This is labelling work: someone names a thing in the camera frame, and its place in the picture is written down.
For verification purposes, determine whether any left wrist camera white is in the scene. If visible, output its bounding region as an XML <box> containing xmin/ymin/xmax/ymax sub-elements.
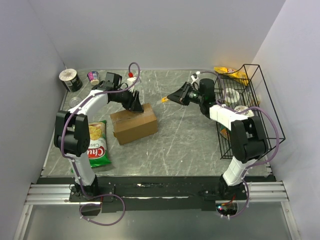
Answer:
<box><xmin>126</xmin><ymin>72</ymin><xmax>141</xmax><ymax>90</ymax></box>

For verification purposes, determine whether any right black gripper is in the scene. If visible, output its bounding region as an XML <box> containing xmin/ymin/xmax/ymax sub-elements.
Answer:
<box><xmin>166</xmin><ymin>82</ymin><xmax>204</xmax><ymax>107</ymax></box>

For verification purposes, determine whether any tin food can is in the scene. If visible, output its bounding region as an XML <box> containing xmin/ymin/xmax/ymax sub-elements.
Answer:
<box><xmin>68</xmin><ymin>96</ymin><xmax>82</xmax><ymax>108</ymax></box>

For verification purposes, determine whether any black wire rack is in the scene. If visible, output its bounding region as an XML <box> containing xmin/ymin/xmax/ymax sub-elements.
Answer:
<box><xmin>214</xmin><ymin>64</ymin><xmax>286</xmax><ymax>154</ymax></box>

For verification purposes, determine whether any green Chuba chips bag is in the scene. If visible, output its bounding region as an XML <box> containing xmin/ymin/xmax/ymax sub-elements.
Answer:
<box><xmin>87</xmin><ymin>120</ymin><xmax>111</xmax><ymax>168</ymax></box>

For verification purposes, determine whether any green packet in rack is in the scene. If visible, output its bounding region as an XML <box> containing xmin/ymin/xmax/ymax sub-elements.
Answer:
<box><xmin>219</xmin><ymin>124</ymin><xmax>231</xmax><ymax>141</ymax></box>

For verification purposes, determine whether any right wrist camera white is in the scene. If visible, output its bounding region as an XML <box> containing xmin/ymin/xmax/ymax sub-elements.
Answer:
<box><xmin>190</xmin><ymin>71</ymin><xmax>201</xmax><ymax>85</ymax></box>

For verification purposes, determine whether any yellow chips bag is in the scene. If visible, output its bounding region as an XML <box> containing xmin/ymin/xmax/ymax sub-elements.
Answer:
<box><xmin>213</xmin><ymin>66</ymin><xmax>250</xmax><ymax>86</ymax></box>

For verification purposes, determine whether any aluminium rail frame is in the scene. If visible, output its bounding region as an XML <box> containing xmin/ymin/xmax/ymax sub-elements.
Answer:
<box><xmin>24</xmin><ymin>182</ymin><xmax>289</xmax><ymax>205</ymax></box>

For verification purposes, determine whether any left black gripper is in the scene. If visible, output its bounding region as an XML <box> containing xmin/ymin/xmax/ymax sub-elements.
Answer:
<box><xmin>112</xmin><ymin>86</ymin><xmax>144</xmax><ymax>113</ymax></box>

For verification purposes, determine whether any yellow utility knife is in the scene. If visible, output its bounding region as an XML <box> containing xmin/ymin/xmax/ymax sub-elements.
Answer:
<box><xmin>157</xmin><ymin>96</ymin><xmax>169</xmax><ymax>104</ymax></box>

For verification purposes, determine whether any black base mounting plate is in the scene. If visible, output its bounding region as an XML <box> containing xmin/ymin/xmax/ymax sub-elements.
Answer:
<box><xmin>68</xmin><ymin>176</ymin><xmax>276</xmax><ymax>214</ymax></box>

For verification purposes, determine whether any brown cardboard express box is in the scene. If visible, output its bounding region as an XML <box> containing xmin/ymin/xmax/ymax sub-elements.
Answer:
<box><xmin>110</xmin><ymin>103</ymin><xmax>158</xmax><ymax>145</ymax></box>

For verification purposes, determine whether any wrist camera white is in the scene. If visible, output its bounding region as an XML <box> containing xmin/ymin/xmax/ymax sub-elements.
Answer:
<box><xmin>126</xmin><ymin>72</ymin><xmax>141</xmax><ymax>90</ymax></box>
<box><xmin>190</xmin><ymin>71</ymin><xmax>201</xmax><ymax>85</ymax></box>

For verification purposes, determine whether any purple yogurt cup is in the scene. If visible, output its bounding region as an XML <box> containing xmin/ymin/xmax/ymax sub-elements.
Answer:
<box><xmin>87</xmin><ymin>71</ymin><xmax>100</xmax><ymax>86</ymax></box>

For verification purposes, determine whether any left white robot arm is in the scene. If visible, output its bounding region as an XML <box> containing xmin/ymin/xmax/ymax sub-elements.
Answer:
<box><xmin>53</xmin><ymin>72</ymin><xmax>144</xmax><ymax>201</ymax></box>

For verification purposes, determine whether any black cylindrical snack can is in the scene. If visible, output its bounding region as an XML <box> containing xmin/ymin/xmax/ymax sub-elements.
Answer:
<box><xmin>58</xmin><ymin>68</ymin><xmax>83</xmax><ymax>93</ymax></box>

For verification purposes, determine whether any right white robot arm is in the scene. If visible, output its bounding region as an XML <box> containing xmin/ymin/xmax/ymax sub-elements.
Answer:
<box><xmin>166</xmin><ymin>78</ymin><xmax>269</xmax><ymax>200</ymax></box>

